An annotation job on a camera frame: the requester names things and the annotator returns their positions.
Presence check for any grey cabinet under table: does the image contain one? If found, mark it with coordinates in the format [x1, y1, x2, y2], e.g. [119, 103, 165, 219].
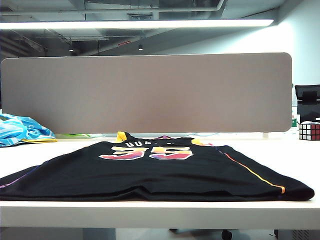
[274, 229, 320, 240]

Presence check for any black office chair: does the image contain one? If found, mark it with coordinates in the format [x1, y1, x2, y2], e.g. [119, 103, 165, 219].
[294, 84, 320, 124]

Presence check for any black basketball jersey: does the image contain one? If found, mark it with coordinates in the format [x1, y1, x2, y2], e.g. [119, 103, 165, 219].
[0, 130, 315, 202]

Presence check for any long ceiling light strip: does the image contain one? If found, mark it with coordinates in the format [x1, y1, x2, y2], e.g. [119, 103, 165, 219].
[0, 18, 275, 31]

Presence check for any black chair base with caster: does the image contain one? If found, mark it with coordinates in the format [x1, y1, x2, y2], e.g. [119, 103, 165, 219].
[168, 228, 233, 240]

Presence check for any white bottle green label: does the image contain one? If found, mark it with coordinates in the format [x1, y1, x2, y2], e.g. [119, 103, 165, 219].
[291, 84, 300, 130]

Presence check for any Rubik's cube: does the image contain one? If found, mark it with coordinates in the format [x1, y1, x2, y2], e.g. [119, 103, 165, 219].
[298, 121, 320, 141]

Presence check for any blue white patterned garment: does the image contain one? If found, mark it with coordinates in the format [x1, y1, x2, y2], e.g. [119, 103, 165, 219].
[0, 112, 58, 148]

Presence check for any green white paper sheet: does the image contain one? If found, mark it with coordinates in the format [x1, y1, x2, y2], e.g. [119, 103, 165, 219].
[55, 133, 104, 139]

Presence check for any grey-brown desk divider panel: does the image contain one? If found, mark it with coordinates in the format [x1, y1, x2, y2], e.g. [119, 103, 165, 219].
[0, 52, 293, 134]

